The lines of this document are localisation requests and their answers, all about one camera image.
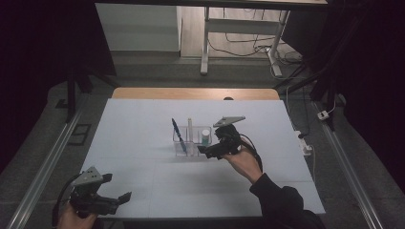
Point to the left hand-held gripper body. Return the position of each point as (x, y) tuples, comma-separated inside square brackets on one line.
[(84, 198)]

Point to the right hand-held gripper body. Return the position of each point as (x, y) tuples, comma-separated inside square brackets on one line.
[(229, 140)]

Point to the clear plastic pen organizer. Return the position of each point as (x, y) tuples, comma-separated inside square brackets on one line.
[(197, 149)]

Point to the white green glue stick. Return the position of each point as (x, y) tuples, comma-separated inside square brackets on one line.
[(206, 136)]

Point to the white pen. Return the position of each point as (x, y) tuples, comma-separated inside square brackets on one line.
[(190, 130)]

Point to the blue pen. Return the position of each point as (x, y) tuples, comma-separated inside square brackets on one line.
[(177, 132)]

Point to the person's left hand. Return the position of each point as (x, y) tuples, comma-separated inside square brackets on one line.
[(74, 221)]

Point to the black table grommet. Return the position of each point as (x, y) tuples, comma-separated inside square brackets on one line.
[(228, 99)]

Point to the white table cover sheet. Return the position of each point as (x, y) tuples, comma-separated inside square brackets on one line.
[(143, 143)]

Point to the black floor plate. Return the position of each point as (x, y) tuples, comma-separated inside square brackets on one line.
[(71, 135)]

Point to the white power strip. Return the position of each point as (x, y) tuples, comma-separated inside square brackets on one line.
[(304, 144)]

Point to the white-legged desk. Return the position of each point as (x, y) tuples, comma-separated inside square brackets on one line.
[(204, 47)]

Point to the white plug adapter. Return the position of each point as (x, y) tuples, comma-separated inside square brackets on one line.
[(323, 115)]

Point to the black tripod stand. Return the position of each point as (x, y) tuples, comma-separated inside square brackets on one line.
[(329, 92), (71, 95)]

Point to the white panel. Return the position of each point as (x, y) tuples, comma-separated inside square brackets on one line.
[(140, 28)]

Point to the dark curtain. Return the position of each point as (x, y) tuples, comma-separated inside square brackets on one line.
[(375, 63), (31, 63)]

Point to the aluminium floor rail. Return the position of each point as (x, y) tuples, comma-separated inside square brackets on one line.
[(347, 171), (47, 165)]

